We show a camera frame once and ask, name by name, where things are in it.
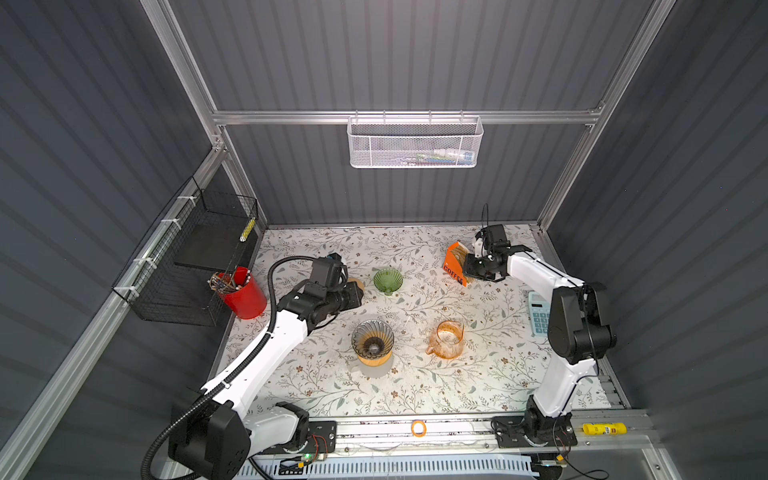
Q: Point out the orange coffee filter box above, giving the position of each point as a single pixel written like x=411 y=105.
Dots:
x=453 y=264

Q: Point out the orange glass pitcher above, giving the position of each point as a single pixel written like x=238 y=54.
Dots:
x=447 y=341

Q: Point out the clear grey glass dripper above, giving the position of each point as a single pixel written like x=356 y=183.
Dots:
x=373 y=342

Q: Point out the yellow highlighter in basket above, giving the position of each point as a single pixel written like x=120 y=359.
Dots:
x=245 y=233

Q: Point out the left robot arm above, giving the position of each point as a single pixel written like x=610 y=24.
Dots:
x=210 y=437

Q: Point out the white wire mesh basket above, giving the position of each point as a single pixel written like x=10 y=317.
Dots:
x=414 y=141

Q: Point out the black wire wall basket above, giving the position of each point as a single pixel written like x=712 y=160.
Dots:
x=167 y=280

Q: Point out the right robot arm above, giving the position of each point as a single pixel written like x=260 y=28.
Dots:
x=579 y=328

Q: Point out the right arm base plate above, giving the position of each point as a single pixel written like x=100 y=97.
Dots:
x=520 y=431

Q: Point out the red ribbed utensil cup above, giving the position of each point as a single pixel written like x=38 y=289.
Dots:
x=240 y=293

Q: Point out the green glass dripper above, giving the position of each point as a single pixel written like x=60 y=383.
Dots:
x=388 y=280

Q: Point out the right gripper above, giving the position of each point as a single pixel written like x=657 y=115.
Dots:
x=469 y=268

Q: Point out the light blue calculator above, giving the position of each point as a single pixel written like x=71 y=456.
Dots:
x=539 y=311

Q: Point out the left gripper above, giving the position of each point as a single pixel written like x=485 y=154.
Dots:
x=354 y=297

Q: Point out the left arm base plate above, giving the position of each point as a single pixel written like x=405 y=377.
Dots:
x=312 y=437

